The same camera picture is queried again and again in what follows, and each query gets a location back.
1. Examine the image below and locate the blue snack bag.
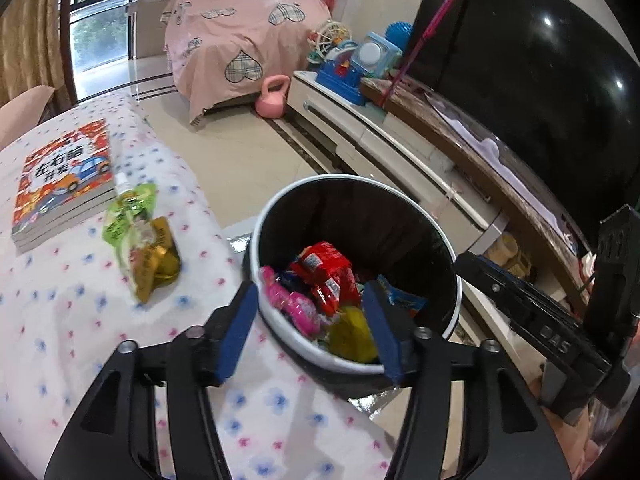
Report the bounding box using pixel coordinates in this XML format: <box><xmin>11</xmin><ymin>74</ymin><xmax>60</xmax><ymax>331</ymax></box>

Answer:
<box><xmin>378</xmin><ymin>275</ymin><xmax>426</xmax><ymax>318</ymax></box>

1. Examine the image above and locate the yellow snack packet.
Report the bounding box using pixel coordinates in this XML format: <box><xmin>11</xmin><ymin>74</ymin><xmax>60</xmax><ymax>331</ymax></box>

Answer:
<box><xmin>326</xmin><ymin>306</ymin><xmax>378</xmax><ymax>364</ymax></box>

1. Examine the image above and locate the pink spoon-shaped candy pack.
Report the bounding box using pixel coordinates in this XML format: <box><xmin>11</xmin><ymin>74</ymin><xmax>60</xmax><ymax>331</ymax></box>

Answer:
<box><xmin>260</xmin><ymin>266</ymin><xmax>321</xmax><ymax>339</ymax></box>

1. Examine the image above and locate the red snack bag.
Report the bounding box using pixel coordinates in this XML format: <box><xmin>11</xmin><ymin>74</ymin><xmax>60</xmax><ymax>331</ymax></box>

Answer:
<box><xmin>290</xmin><ymin>242</ymin><xmax>361</xmax><ymax>318</ymax></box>

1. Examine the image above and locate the white rim trash bin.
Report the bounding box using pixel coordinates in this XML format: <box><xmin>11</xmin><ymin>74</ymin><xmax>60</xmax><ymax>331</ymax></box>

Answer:
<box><xmin>247</xmin><ymin>174</ymin><xmax>462</xmax><ymax>407</ymax></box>

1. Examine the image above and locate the person's right hand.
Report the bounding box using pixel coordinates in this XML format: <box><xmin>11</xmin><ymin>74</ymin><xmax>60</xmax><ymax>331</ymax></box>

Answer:
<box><xmin>544</xmin><ymin>399</ymin><xmax>632</xmax><ymax>479</ymax></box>

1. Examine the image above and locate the white tv cabinet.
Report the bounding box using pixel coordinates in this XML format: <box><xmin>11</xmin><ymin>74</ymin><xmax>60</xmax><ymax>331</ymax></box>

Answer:
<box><xmin>288</xmin><ymin>70</ymin><xmax>589</xmax><ymax>316</ymax></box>

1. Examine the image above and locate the green drink pouch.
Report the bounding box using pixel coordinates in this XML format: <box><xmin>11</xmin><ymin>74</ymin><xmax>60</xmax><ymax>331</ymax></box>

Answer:
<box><xmin>102</xmin><ymin>172</ymin><xmax>182</xmax><ymax>304</ymax></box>

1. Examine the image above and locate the white dotted tablecloth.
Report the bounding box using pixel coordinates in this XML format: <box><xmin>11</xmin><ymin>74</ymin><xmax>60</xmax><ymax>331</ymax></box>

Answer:
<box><xmin>1</xmin><ymin>93</ymin><xmax>392</xmax><ymax>479</ymax></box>

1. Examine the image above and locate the orange children's book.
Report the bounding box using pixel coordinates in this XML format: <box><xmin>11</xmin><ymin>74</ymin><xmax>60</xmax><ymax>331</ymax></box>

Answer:
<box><xmin>11</xmin><ymin>118</ymin><xmax>115</xmax><ymax>252</ymax></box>

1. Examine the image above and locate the black television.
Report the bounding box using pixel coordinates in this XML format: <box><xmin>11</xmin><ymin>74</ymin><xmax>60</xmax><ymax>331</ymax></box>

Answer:
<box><xmin>408</xmin><ymin>0</ymin><xmax>639</xmax><ymax>247</ymax></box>

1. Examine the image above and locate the pink cushioned sofa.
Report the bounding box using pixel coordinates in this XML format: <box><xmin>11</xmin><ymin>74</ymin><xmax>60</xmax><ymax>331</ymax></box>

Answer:
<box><xmin>0</xmin><ymin>84</ymin><xmax>54</xmax><ymax>150</ymax></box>

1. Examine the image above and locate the pink kettlebell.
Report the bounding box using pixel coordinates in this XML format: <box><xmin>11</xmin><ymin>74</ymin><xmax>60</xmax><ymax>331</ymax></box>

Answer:
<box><xmin>255</xmin><ymin>75</ymin><xmax>291</xmax><ymax>119</ymax></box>

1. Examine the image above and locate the blue spiky ball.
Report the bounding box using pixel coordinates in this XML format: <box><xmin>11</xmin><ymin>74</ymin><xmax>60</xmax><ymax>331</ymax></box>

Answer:
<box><xmin>385</xmin><ymin>22</ymin><xmax>412</xmax><ymax>51</ymax></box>

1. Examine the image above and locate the blue toy machine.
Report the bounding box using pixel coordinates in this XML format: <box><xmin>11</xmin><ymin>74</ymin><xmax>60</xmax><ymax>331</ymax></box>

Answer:
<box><xmin>316</xmin><ymin>32</ymin><xmax>402</xmax><ymax>105</ymax></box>

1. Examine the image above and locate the pink stick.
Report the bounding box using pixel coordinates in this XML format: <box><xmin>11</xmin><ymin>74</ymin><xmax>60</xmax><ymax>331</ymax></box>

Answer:
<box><xmin>380</xmin><ymin>0</ymin><xmax>456</xmax><ymax>107</ymax></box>

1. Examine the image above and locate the golden curtain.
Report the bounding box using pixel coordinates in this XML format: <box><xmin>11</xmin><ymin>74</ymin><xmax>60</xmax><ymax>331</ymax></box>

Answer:
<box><xmin>1</xmin><ymin>0</ymin><xmax>72</xmax><ymax>113</ymax></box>

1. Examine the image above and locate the balcony glass door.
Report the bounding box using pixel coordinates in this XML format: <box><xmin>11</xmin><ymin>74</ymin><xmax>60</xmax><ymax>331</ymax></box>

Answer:
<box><xmin>63</xmin><ymin>0</ymin><xmax>136</xmax><ymax>101</ymax></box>

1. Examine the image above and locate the pink heart bed cover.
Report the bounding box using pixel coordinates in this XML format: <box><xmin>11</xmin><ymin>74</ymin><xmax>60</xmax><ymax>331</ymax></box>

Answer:
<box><xmin>160</xmin><ymin>0</ymin><xmax>331</xmax><ymax>124</ymax></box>

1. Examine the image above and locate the wire ferris wheel toy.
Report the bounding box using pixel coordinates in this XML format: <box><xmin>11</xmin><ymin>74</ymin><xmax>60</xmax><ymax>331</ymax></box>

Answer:
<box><xmin>307</xmin><ymin>20</ymin><xmax>352</xmax><ymax>67</ymax></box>

